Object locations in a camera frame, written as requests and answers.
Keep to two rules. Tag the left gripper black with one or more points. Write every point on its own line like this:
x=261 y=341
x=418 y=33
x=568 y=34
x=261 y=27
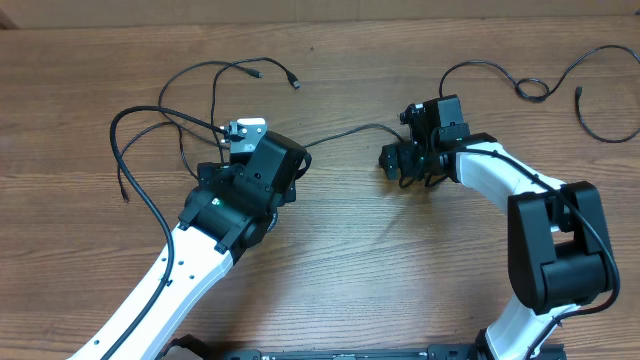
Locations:
x=215 y=173

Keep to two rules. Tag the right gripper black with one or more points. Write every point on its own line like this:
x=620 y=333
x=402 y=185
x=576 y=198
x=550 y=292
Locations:
x=406 y=153

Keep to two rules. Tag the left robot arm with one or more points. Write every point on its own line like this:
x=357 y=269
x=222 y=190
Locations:
x=230 y=211

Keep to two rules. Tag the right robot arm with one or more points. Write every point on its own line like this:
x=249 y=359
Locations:
x=560 y=259

